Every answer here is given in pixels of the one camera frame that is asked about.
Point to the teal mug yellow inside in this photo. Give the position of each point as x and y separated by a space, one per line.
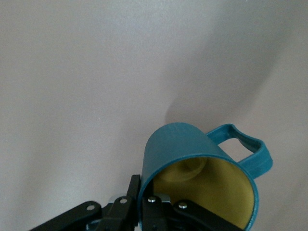
175 144

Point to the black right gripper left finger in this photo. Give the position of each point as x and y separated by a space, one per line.
120 211

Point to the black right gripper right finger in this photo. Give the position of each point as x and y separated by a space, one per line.
183 219

